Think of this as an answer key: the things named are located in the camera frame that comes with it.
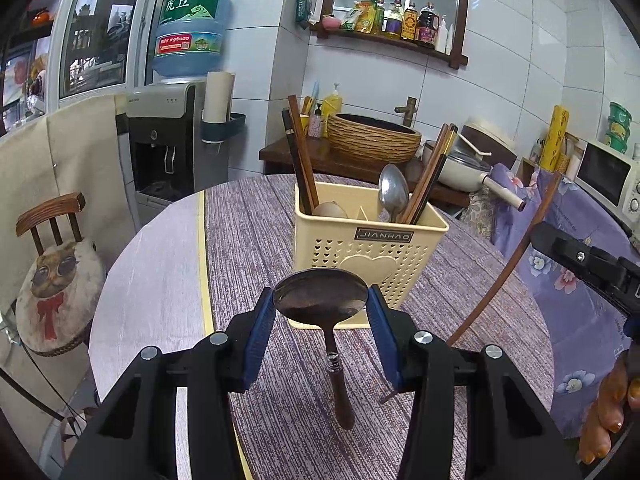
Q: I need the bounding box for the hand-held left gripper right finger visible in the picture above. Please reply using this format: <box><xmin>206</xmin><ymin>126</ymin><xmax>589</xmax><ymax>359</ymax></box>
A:
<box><xmin>366</xmin><ymin>284</ymin><xmax>583</xmax><ymax>480</ymax></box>

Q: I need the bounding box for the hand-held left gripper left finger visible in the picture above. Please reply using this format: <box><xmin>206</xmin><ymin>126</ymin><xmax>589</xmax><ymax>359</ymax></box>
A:
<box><xmin>60</xmin><ymin>285</ymin><xmax>277</xmax><ymax>480</ymax></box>

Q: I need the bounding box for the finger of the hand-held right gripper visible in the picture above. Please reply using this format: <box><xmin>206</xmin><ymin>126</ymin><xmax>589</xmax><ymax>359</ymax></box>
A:
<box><xmin>529</xmin><ymin>221</ymin><xmax>628</xmax><ymax>291</ymax></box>

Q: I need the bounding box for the wooden-handled steel spoon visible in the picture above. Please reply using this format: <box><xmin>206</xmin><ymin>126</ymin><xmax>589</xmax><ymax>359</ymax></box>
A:
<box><xmin>272</xmin><ymin>267</ymin><xmax>368</xmax><ymax>431</ymax></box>

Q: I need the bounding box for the cream plastic utensil holder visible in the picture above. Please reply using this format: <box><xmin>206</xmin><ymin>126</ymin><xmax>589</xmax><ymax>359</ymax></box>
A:
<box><xmin>292</xmin><ymin>180</ymin><xmax>450</xmax><ymax>331</ymax></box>

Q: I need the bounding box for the engraved steel spoon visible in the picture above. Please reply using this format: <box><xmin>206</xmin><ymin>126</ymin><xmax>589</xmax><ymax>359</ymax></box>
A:
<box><xmin>377</xmin><ymin>162</ymin><xmax>411</xmax><ymax>223</ymax></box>

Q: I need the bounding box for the black chopstick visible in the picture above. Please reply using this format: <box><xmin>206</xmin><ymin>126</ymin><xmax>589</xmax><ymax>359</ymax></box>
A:
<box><xmin>281</xmin><ymin>107</ymin><xmax>313</xmax><ymax>213</ymax></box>

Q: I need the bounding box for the person's right hand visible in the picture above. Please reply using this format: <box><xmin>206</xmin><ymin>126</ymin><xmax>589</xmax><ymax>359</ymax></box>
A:
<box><xmin>575</xmin><ymin>345</ymin><xmax>640</xmax><ymax>466</ymax></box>

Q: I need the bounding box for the white microwave oven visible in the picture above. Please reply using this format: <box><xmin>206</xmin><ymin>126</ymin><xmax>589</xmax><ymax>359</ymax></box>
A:
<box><xmin>574</xmin><ymin>140</ymin><xmax>640</xmax><ymax>211</ymax></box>

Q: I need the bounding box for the brown floral cushion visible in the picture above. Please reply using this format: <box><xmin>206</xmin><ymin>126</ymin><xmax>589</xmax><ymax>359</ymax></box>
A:
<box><xmin>460</xmin><ymin>187</ymin><xmax>498</xmax><ymax>243</ymax></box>

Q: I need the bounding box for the glass jar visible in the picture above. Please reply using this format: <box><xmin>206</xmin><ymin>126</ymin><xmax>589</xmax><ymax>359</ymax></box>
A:
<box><xmin>562</xmin><ymin>132</ymin><xmax>583</xmax><ymax>176</ymax></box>

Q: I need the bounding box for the purple striped tablecloth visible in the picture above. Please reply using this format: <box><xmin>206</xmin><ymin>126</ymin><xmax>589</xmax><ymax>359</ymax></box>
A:
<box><xmin>202</xmin><ymin>174</ymin><xmax>556</xmax><ymax>480</ymax></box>

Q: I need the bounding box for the yellow wrap roll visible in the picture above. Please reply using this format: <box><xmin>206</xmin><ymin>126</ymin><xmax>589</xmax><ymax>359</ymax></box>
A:
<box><xmin>540</xmin><ymin>105</ymin><xmax>571</xmax><ymax>172</ymax></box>

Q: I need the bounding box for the cream pan with lid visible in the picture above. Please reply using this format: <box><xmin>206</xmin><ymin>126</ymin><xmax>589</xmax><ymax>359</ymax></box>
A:
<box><xmin>422</xmin><ymin>140</ymin><xmax>527</xmax><ymax>211</ymax></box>

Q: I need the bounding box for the pale yellow-edged table cover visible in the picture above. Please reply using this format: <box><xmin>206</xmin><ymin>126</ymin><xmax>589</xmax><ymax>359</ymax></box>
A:
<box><xmin>87</xmin><ymin>190</ymin><xmax>251</xmax><ymax>480</ymax></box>

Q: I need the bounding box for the cream rice cooker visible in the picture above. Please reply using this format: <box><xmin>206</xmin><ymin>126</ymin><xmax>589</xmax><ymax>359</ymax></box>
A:
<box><xmin>462</xmin><ymin>116</ymin><xmax>518</xmax><ymax>171</ymax></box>

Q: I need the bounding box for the stack of green cups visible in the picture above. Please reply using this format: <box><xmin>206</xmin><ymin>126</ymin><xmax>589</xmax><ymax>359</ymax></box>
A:
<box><xmin>605</xmin><ymin>101</ymin><xmax>633</xmax><ymax>153</ymax></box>

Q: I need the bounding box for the white ladle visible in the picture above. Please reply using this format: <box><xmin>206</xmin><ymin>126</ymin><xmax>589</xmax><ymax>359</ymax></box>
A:
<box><xmin>459</xmin><ymin>132</ymin><xmax>493</xmax><ymax>157</ymax></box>

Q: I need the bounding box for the dark wooden counter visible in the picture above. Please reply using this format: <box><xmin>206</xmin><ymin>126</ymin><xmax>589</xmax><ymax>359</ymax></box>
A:
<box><xmin>259</xmin><ymin>135</ymin><xmax>473</xmax><ymax>208</ymax></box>

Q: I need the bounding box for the woven basket sink basin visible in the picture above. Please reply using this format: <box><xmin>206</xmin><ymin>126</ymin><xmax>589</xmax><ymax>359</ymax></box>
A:
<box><xmin>326</xmin><ymin>112</ymin><xmax>423</xmax><ymax>165</ymax></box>

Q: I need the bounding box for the cat print seat cushion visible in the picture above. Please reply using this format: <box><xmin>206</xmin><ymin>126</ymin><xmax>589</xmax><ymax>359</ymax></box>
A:
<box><xmin>15</xmin><ymin>240</ymin><xmax>107</xmax><ymax>356</ymax></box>

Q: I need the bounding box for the bronze faucet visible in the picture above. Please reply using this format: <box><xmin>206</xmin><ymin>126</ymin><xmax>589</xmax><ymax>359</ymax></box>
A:
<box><xmin>394</xmin><ymin>96</ymin><xmax>418</xmax><ymax>128</ymax></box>

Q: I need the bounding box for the grey water dispenser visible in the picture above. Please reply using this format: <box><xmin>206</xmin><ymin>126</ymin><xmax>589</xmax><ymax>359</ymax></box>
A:
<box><xmin>116</xmin><ymin>82</ymin><xmax>208</xmax><ymax>211</ymax></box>

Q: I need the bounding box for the yellow soap pump bottle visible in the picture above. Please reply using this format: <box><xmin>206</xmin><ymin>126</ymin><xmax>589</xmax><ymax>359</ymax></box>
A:
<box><xmin>321</xmin><ymin>84</ymin><xmax>343</xmax><ymax>131</ymax></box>

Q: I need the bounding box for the wooden chair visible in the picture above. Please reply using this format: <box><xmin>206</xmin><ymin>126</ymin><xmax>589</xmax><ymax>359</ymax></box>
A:
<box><xmin>15</xmin><ymin>192</ymin><xmax>108</xmax><ymax>356</ymax></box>

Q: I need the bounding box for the white squeeze bottle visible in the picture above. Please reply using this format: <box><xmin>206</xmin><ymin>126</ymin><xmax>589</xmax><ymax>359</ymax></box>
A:
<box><xmin>435</xmin><ymin>17</ymin><xmax>456</xmax><ymax>55</ymax></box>

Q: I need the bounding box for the beige cardboard panel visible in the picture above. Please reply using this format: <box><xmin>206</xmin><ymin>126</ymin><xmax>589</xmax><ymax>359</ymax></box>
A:
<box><xmin>0</xmin><ymin>92</ymin><xmax>138</xmax><ymax>311</ymax></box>

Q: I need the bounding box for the dark soy sauce bottle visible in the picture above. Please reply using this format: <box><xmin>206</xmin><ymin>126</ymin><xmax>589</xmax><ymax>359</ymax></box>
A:
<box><xmin>416</xmin><ymin>4</ymin><xmax>441</xmax><ymax>48</ymax></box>

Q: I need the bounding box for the brown label sauce bottle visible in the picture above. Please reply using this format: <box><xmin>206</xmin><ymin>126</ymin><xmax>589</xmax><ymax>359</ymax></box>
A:
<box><xmin>401</xmin><ymin>2</ymin><xmax>420</xmax><ymax>42</ymax></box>

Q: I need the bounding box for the cooking oil bottle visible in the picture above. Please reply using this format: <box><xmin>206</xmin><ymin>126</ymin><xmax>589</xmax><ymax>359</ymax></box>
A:
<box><xmin>385</xmin><ymin>0</ymin><xmax>405</xmax><ymax>40</ymax></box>

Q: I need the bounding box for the yellow seasoning packet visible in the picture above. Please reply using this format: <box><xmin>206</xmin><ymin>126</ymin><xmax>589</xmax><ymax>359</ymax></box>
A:
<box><xmin>355</xmin><ymin>0</ymin><xmax>379</xmax><ymax>35</ymax></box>

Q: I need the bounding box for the blue water jug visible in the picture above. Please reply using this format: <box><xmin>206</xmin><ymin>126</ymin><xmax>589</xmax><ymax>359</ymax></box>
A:
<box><xmin>151</xmin><ymin>0</ymin><xmax>235</xmax><ymax>81</ymax></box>

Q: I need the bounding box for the white sliding window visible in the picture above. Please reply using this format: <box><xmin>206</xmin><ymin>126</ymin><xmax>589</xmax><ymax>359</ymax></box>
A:
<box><xmin>50</xmin><ymin>0</ymin><xmax>176</xmax><ymax>103</ymax></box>

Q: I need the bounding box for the wooden display shelf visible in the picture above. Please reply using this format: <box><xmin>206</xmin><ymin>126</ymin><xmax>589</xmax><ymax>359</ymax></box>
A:
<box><xmin>0</xmin><ymin>0</ymin><xmax>66</xmax><ymax>131</ymax></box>

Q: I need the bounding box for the blue-grey wall rack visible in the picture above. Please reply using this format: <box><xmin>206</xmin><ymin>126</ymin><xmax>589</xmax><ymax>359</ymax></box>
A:
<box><xmin>201</xmin><ymin>112</ymin><xmax>247</xmax><ymax>143</ymax></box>

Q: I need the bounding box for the black cable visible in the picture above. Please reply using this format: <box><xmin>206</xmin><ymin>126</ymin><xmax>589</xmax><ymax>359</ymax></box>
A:
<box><xmin>0</xmin><ymin>320</ymin><xmax>83</xmax><ymax>441</ymax></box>

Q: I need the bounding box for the dark wooden wall shelf frame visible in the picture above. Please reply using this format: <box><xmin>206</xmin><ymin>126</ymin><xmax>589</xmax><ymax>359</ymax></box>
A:
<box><xmin>309</xmin><ymin>0</ymin><xmax>477</xmax><ymax>70</ymax></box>

